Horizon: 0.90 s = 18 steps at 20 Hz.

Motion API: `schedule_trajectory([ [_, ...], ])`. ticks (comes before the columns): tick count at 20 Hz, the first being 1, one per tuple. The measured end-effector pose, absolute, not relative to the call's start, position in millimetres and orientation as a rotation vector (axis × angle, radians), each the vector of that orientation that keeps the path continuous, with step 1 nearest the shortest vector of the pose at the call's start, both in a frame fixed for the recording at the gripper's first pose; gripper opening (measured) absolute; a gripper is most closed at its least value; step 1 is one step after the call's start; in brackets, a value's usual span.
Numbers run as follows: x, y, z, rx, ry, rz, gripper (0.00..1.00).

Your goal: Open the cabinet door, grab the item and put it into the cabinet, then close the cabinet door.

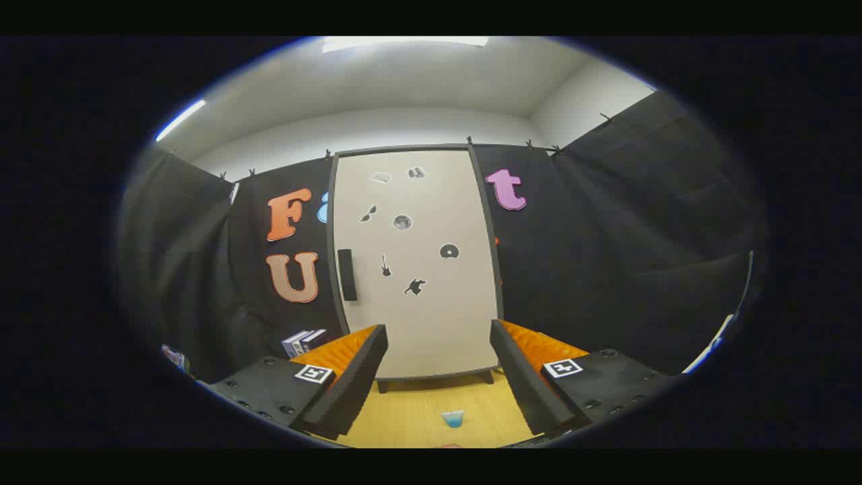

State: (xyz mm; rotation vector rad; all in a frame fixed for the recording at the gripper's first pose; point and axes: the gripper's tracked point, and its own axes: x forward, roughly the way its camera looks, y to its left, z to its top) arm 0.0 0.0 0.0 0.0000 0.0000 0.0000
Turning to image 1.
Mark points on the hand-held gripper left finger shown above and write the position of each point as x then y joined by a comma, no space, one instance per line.
353,384

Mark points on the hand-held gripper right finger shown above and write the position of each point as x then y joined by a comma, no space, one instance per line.
522,384

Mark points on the blue and white tube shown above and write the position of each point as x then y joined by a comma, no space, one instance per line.
453,419

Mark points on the blue white book stack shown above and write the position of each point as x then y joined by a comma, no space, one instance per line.
303,341

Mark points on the grey cabinet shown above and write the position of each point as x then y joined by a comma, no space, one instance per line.
330,256

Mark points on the black backdrop cloth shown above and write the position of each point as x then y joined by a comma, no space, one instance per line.
606,269

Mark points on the small colourful object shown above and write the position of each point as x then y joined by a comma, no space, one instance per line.
174,357

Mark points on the white and blue stand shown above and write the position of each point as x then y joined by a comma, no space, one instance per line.
707,350

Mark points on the row of black cloth clips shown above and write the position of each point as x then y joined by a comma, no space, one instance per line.
556,149

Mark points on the ceiling light strip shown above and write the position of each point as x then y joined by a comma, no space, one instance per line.
180,120

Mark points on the ceiling light panel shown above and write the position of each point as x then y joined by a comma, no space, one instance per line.
404,43

